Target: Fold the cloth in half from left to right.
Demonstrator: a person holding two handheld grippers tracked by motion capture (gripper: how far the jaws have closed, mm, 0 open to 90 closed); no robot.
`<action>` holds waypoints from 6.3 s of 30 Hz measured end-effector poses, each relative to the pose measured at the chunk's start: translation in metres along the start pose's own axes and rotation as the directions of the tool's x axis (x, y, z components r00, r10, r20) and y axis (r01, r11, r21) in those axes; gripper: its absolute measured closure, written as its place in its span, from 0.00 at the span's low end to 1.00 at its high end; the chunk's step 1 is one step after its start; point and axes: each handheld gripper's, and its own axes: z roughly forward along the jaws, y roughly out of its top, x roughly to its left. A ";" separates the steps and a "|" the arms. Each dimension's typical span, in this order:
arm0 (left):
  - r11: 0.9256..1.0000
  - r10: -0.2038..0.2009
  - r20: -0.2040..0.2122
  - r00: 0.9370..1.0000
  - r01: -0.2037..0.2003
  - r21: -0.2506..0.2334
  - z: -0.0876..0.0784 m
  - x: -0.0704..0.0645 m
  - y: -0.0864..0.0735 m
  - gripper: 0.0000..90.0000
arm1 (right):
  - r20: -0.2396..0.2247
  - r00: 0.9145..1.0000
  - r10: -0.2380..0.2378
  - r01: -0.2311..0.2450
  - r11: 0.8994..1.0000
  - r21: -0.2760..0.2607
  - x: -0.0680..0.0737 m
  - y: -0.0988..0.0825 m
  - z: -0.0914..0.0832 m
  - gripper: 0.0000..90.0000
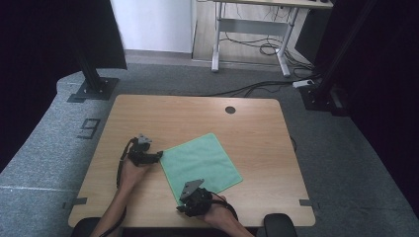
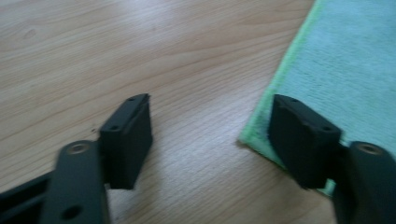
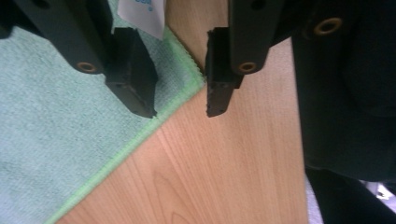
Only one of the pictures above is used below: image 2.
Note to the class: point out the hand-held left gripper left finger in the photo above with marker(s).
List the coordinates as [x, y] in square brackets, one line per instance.
[127, 146]

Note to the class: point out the green towel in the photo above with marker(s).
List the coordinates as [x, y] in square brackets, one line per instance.
[339, 71]

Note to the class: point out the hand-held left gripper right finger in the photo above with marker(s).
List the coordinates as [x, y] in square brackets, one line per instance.
[303, 146]

